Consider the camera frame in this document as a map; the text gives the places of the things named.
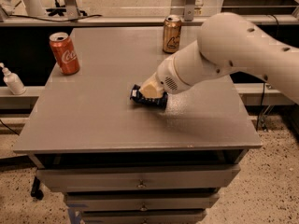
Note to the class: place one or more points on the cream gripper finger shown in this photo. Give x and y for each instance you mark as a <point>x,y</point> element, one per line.
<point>152,87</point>

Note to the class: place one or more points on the blue rxbar blueberry wrapper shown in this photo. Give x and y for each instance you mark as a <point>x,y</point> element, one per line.
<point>139,98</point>

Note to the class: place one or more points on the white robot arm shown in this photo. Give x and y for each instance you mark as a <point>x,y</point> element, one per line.
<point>227,43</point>

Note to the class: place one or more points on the gold soda can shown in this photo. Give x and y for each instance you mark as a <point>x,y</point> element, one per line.
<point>171,33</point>

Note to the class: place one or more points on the red coke can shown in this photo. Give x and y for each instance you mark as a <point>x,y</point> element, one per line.
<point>62,47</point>

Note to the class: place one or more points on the grey drawer cabinet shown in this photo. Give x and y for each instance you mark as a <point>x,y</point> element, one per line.
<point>88,121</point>

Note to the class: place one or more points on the top grey drawer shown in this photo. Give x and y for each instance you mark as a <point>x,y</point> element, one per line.
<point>139,178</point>

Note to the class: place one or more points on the grey drawer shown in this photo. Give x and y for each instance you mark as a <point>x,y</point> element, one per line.
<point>149,217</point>
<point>139,178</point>
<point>141,202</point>

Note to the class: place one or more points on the middle grey drawer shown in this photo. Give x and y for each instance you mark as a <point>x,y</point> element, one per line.
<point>141,202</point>

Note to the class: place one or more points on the bottom grey drawer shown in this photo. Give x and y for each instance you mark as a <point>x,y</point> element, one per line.
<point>149,217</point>

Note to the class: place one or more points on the white pump bottle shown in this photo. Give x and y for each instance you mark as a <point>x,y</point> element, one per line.
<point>12,81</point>

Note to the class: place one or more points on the black cabinet caster wheel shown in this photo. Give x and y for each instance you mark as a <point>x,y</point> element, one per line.
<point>36,192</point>

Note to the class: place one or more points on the grey metal rail frame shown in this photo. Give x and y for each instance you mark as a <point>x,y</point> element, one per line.
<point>73,18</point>

